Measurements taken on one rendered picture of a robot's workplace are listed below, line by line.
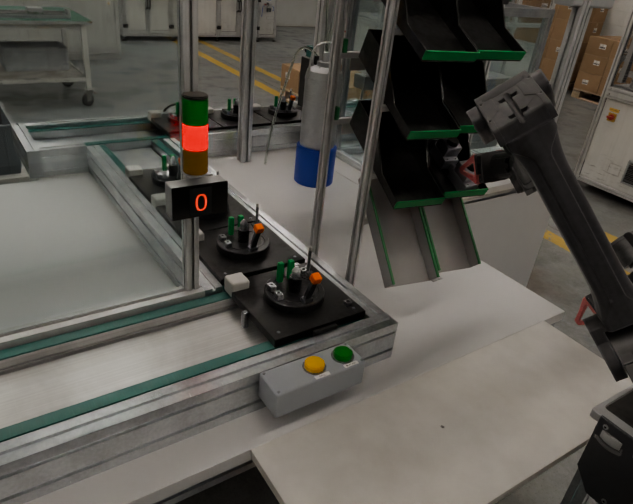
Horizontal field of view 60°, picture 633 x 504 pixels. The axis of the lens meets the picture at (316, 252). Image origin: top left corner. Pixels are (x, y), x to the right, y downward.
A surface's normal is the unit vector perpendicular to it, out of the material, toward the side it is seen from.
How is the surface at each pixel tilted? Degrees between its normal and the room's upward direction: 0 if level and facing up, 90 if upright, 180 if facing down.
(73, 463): 90
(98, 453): 90
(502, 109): 42
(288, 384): 0
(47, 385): 0
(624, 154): 90
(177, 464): 0
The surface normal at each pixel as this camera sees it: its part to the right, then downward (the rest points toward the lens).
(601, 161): -0.84, 0.19
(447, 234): 0.36, -0.27
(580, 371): 0.10, -0.87
